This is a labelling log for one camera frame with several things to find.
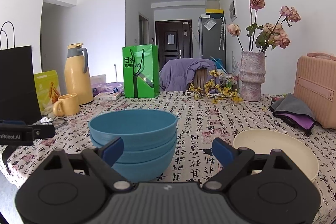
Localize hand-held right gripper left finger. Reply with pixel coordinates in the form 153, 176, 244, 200
38, 137, 134, 193

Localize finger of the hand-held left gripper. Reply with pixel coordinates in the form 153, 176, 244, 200
33, 123, 56, 138

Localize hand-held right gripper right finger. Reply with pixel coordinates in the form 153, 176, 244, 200
205, 138, 294, 191

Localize blue bowl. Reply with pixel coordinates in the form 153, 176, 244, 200
112, 145, 176, 184
91, 132, 177, 159
88, 109, 178, 146

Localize eyeglasses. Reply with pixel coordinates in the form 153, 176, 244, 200
51, 118, 68, 128

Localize yellow mug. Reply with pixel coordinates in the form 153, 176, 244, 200
53, 93, 80, 117

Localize calligraphy print tablecloth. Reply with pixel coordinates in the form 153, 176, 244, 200
0, 90, 336, 224

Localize yellow snack packet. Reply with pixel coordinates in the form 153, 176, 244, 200
34, 70, 62, 117

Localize black paper bag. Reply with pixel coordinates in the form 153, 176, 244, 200
0, 21, 42, 125

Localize flat white box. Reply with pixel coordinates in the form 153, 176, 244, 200
94, 91, 122, 101

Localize purple plastic bag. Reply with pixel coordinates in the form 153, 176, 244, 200
91, 81, 124, 94

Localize yellow thermos jug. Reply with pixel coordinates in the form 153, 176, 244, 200
64, 43, 94, 105

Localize yellow blossom branch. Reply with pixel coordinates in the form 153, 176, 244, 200
186, 70, 243, 104

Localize clear desk organizer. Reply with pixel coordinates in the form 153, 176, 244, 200
222, 73, 240, 90

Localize wooden chair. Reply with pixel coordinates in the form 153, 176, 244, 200
193, 68, 211, 92

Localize pink textured vase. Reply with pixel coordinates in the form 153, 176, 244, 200
239, 51, 266, 102

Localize grey cloth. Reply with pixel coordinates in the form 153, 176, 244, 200
269, 93, 316, 121

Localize purple cloth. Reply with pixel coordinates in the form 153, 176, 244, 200
273, 111, 315, 137

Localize dried grey sprigs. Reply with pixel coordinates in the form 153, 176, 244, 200
231, 51, 240, 75

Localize blue plastic bag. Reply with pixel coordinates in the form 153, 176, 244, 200
210, 56, 226, 71

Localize green shopping bag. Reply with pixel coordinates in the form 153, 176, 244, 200
122, 44, 160, 98

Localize purple jacket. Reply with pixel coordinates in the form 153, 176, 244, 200
159, 58, 217, 92

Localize dark brown entrance door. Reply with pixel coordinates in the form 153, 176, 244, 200
155, 20, 193, 63

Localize grey refrigerator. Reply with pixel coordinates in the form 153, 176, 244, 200
198, 16, 227, 62

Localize pink ribbed hard case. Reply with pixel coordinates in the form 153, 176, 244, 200
293, 53, 336, 129

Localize white folded umbrella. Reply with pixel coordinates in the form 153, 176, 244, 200
220, 17, 226, 51

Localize interior room door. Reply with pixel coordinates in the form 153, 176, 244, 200
139, 13, 150, 45

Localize dried pink roses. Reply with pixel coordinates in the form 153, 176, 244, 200
226, 0, 301, 53

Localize white wall panel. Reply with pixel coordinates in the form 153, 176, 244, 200
229, 0, 237, 20

